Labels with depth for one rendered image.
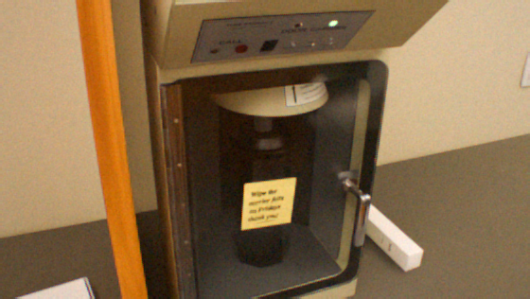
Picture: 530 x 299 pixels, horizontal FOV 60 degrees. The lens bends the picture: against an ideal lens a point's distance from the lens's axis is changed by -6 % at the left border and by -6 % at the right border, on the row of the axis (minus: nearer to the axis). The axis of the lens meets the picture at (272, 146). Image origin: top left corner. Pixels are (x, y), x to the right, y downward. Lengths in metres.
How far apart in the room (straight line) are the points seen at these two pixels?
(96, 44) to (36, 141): 0.63
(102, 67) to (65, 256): 0.64
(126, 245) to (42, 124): 0.54
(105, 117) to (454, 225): 0.87
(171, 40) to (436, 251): 0.76
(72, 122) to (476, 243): 0.90
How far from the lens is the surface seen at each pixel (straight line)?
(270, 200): 0.68
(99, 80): 0.47
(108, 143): 0.49
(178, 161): 0.60
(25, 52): 1.00
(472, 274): 1.03
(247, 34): 0.50
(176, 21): 0.46
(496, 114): 1.62
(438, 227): 1.14
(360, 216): 0.71
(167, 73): 0.57
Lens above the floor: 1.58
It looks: 28 degrees down
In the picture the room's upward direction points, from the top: 2 degrees clockwise
